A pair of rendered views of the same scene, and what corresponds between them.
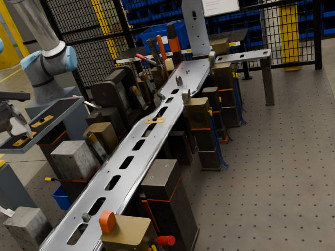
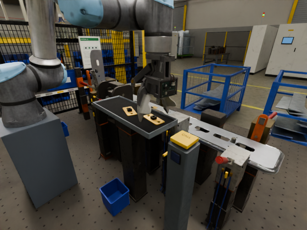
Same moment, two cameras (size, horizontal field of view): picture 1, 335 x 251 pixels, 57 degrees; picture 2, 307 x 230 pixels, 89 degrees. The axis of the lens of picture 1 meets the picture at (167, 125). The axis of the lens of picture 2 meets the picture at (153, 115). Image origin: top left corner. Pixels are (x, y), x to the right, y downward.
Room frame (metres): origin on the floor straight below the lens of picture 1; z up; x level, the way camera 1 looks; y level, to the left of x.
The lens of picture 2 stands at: (0.87, 0.96, 1.41)
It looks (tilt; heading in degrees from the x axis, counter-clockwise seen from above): 25 degrees down; 286
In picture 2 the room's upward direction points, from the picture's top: straight up
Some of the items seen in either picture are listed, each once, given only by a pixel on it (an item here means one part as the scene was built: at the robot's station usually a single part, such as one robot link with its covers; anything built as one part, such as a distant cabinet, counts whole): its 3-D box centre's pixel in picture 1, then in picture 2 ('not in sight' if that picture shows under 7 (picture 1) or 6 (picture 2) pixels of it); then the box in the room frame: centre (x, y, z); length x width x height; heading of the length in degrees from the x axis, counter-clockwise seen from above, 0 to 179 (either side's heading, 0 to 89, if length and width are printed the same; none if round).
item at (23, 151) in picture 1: (44, 122); (129, 111); (1.12, 0.45, 1.16); 0.37 x 0.14 x 0.02; 151
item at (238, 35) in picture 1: (177, 47); (71, 86); (2.04, -0.22, 1.02); 0.90 x 0.22 x 0.03; 61
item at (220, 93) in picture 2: not in sight; (214, 92); (0.55, -2.29, 0.48); 1.20 x 0.80 x 0.95; 64
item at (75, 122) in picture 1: (67, 128); (40, 155); (1.58, 0.53, 0.90); 0.20 x 0.20 x 0.40; 65
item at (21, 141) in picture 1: (24, 138); (153, 117); (1.01, 0.49, 1.17); 0.08 x 0.04 x 0.01; 143
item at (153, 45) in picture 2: not in sight; (158, 45); (0.99, 0.50, 1.40); 0.08 x 0.08 x 0.05
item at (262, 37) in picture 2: not in sight; (261, 45); (-1.79, -8.47, 1.22); 2.40 x 0.54 x 2.45; 62
